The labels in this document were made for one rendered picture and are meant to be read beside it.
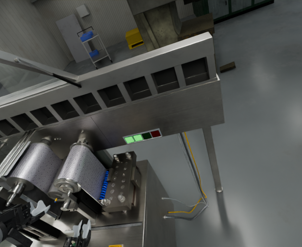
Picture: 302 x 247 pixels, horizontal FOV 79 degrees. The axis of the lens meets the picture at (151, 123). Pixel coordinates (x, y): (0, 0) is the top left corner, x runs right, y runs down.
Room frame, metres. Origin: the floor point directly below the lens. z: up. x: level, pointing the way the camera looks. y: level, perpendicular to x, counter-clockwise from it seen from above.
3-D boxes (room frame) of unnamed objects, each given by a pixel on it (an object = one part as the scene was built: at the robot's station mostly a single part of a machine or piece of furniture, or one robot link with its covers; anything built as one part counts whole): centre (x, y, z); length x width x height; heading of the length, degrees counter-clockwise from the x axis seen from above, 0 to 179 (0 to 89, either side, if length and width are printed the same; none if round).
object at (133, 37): (7.17, -1.07, 0.21); 1.26 x 0.88 x 0.43; 74
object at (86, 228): (0.52, 0.52, 1.11); 0.09 x 0.03 x 0.06; 153
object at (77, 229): (0.54, 0.57, 1.11); 0.09 x 0.03 x 0.06; 171
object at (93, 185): (0.81, 0.46, 1.10); 0.23 x 0.01 x 0.18; 162
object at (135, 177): (0.79, 0.24, 0.96); 0.10 x 0.03 x 0.11; 162
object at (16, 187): (0.76, 0.80, 1.33); 0.06 x 0.06 x 0.06; 72
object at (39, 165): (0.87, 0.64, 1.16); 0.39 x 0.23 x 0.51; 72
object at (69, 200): (0.68, 0.60, 1.05); 0.06 x 0.05 x 0.31; 162
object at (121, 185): (0.81, 0.33, 1.00); 0.40 x 0.16 x 0.06; 162
